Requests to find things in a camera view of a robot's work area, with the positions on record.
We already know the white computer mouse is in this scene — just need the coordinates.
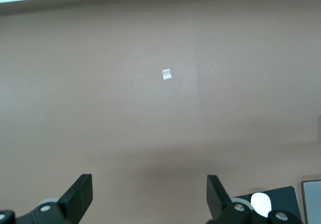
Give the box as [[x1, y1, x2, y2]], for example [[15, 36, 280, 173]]
[[250, 192, 273, 218]]

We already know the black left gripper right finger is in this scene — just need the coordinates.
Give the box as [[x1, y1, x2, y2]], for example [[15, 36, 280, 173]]
[[206, 174, 304, 224]]

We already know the black mouse pad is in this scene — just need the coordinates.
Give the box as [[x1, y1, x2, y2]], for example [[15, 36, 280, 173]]
[[232, 186, 301, 224]]

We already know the silver closed laptop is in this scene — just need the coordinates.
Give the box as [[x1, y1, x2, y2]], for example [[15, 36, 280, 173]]
[[300, 180, 321, 224]]

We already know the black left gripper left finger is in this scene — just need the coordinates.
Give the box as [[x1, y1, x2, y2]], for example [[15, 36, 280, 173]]
[[0, 173, 94, 224]]

